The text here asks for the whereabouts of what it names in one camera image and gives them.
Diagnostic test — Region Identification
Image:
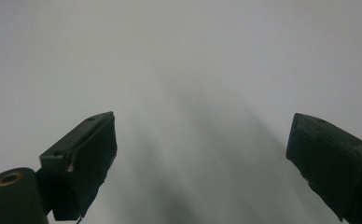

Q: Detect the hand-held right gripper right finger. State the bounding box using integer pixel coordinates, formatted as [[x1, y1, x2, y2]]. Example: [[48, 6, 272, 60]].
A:
[[285, 112, 362, 224]]

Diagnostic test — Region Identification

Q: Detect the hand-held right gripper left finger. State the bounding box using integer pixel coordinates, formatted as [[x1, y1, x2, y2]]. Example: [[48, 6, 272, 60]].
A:
[[38, 110, 118, 223]]

